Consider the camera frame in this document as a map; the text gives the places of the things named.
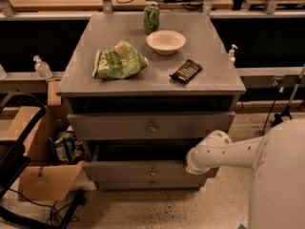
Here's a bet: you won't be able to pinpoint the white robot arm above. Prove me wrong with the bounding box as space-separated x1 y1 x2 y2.
186 118 305 229

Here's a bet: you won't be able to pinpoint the grey top drawer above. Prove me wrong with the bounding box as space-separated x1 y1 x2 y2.
68 112 234 140

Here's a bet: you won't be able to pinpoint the black floor cable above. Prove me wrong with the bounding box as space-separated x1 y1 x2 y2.
260 85 285 136

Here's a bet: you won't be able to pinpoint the clear sanitizer bottle left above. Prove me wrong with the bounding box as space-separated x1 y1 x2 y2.
33 55 52 79

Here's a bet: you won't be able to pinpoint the grey bottom drawer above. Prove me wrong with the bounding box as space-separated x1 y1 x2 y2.
97 176 207 190

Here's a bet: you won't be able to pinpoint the black snack bar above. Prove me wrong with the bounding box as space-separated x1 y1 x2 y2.
171 59 202 84

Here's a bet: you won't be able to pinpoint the white pump bottle right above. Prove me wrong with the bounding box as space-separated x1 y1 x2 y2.
228 44 238 64

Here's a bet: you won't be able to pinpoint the black tripod stand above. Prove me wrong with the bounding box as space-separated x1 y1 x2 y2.
273 64 305 126

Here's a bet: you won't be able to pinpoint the black chair frame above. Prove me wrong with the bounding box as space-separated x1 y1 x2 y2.
0 92 86 229

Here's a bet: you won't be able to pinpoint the cardboard box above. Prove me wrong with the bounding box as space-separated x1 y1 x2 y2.
3 81 87 203

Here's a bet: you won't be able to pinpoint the grey drawer cabinet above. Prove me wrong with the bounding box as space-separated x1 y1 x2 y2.
56 12 247 192

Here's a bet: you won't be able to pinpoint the green chip bag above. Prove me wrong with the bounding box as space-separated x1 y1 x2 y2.
92 40 149 79

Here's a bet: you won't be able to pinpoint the snack bags in box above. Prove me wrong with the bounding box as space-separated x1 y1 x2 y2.
49 131 85 164

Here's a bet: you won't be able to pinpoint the white bowl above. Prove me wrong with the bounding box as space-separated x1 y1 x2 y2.
146 30 186 55

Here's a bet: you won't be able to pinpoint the grey drawer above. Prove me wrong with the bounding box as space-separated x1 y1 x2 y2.
68 112 234 140
97 176 207 190
83 138 217 186

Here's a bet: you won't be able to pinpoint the green soda can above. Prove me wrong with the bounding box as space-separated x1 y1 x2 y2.
144 1 159 34

